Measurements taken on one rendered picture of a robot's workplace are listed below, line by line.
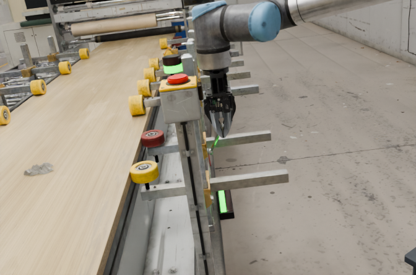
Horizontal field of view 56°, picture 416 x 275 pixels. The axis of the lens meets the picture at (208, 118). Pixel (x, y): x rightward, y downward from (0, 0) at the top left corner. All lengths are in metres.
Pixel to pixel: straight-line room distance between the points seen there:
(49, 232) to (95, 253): 0.16
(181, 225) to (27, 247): 0.57
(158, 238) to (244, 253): 0.93
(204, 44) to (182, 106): 0.32
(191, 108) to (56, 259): 0.42
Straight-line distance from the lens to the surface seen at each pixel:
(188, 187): 0.82
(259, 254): 2.20
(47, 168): 1.30
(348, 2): 1.02
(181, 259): 1.25
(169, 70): 1.25
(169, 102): 0.73
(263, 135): 1.39
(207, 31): 1.01
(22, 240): 1.01
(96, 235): 0.93
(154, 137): 1.35
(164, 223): 1.42
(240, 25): 0.96
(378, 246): 2.29
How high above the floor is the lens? 1.41
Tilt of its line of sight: 20 degrees down
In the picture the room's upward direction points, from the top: 7 degrees counter-clockwise
